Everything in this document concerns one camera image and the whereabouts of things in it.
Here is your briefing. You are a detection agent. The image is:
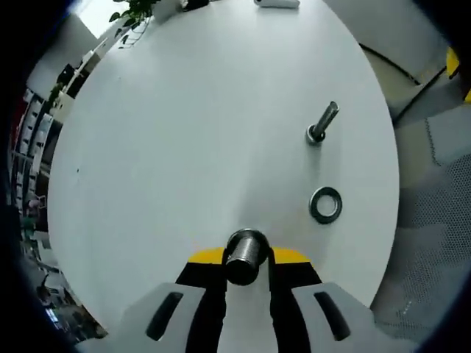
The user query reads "white game controller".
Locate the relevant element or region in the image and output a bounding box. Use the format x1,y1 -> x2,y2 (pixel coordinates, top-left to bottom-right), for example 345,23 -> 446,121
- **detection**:
253,0 -> 300,10

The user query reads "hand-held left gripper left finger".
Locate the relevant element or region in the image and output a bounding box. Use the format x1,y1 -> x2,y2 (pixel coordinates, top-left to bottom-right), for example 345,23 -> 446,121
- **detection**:
77,246 -> 227,353

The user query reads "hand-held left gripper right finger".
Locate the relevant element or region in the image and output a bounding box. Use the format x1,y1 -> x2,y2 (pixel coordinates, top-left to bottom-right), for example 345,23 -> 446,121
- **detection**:
269,247 -> 417,353

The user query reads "green plant in white pot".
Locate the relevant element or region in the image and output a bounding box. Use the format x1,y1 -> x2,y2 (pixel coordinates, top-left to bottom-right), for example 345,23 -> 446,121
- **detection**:
109,0 -> 185,38

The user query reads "grey mesh office chair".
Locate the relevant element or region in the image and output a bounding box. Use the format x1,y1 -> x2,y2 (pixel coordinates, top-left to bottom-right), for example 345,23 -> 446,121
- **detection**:
369,108 -> 471,334

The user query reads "small threaded steel stud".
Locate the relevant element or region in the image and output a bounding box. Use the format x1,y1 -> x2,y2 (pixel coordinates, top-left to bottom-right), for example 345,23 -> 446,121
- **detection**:
305,100 -> 341,146

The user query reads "small black device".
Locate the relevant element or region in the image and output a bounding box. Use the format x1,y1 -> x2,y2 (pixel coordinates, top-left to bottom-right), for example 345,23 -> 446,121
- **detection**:
181,0 -> 211,13

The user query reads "thin wire frame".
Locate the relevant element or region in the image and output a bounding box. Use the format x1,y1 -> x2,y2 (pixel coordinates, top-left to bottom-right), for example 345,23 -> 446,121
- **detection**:
116,21 -> 149,49

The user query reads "large threaded steel stud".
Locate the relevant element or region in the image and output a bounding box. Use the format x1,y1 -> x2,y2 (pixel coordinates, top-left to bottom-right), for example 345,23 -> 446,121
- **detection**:
224,227 -> 272,286

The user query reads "small steel washer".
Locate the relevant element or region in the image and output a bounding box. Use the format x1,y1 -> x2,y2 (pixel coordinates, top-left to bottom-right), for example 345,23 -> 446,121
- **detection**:
305,124 -> 327,146

